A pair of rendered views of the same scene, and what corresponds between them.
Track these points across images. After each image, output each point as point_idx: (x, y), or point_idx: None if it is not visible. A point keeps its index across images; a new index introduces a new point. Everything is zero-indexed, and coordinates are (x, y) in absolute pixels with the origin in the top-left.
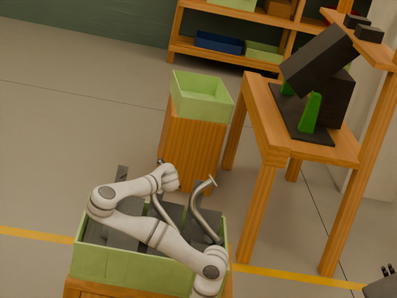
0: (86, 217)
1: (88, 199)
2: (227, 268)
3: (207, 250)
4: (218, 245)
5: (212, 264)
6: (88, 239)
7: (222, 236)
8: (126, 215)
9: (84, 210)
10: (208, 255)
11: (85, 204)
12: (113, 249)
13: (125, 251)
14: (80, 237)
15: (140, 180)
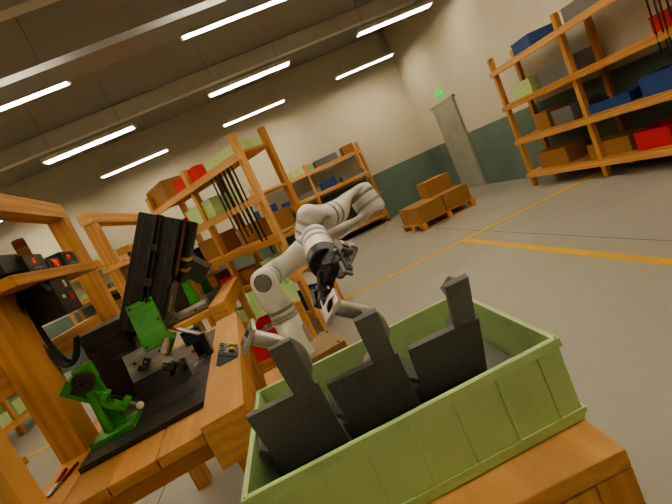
0: (523, 345)
1: (531, 325)
2: (258, 392)
3: (270, 268)
4: (258, 269)
5: None
6: (499, 358)
7: (259, 468)
8: (345, 221)
9: (504, 313)
10: (268, 263)
11: (517, 318)
12: (408, 316)
13: (394, 323)
14: (484, 324)
15: (332, 200)
